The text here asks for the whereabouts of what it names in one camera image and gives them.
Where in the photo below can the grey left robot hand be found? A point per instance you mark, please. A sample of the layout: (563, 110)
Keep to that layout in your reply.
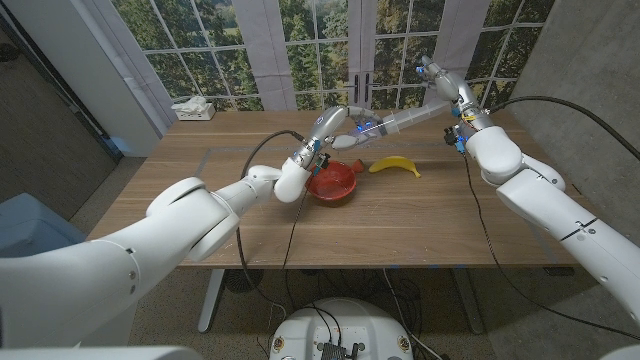
(327, 125)

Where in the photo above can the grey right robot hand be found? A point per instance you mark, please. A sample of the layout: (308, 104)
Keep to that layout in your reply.
(452, 87)

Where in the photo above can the large clear plastic syringe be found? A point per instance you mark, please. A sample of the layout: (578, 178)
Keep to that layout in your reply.
(410, 117)

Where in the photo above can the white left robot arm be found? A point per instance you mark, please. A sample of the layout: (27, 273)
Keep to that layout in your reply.
(150, 250)

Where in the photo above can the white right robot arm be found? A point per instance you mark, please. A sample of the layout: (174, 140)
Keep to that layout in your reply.
(550, 210)

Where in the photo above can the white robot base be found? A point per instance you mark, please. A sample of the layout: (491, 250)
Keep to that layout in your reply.
(340, 325)

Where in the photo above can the red bowl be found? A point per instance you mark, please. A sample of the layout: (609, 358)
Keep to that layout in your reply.
(335, 184)

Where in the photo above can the yellow toy banana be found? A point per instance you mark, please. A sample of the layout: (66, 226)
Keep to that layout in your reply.
(394, 162)

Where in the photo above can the printed window forest backdrop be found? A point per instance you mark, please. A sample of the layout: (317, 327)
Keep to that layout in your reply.
(280, 50)

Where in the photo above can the white tissue box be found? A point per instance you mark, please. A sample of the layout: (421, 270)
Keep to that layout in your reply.
(197, 112)

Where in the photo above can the black round disc object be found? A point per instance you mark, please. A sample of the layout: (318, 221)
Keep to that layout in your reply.
(243, 281)

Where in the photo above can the blue plastic bin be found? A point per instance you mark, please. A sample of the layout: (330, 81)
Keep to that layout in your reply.
(30, 225)

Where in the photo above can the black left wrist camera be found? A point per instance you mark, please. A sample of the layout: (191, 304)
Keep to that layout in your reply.
(322, 162)

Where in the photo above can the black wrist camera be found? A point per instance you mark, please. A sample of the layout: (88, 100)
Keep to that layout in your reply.
(452, 136)
(322, 162)

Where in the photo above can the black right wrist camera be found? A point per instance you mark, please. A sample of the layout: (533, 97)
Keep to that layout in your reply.
(452, 136)

